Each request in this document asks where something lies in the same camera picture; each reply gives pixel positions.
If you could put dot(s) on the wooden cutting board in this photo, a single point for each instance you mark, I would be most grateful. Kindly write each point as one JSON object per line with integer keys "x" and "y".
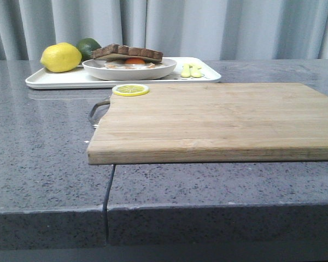
{"x": 242, "y": 122}

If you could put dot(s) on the bread slice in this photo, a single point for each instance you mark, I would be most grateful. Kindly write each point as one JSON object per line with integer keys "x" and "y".
{"x": 114, "y": 52}

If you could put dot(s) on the white round plate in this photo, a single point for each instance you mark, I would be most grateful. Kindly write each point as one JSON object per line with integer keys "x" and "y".
{"x": 97, "y": 69}

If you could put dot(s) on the metal board handle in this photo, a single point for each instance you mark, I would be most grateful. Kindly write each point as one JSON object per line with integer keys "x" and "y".
{"x": 95, "y": 107}

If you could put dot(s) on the yellow-green fork handle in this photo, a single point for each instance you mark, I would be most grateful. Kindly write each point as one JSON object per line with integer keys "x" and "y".
{"x": 185, "y": 72}

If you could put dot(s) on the fried egg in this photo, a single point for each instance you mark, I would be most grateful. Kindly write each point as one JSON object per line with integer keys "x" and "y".
{"x": 130, "y": 63}

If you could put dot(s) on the green lime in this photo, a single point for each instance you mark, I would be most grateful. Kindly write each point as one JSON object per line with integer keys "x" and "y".
{"x": 86, "y": 46}

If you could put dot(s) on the white rectangular tray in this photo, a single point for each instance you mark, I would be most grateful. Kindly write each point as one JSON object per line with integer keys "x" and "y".
{"x": 79, "y": 78}

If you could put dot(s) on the yellow-green spoon handle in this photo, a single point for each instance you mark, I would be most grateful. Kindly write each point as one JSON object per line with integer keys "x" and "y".
{"x": 194, "y": 70}

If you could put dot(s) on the grey curtain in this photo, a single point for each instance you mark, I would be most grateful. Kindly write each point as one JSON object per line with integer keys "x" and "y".
{"x": 210, "y": 30}

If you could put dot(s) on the lemon slice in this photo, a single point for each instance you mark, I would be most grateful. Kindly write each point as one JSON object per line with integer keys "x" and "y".
{"x": 130, "y": 90}

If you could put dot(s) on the yellow lemon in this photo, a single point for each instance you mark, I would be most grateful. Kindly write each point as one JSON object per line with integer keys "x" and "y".
{"x": 61, "y": 57}

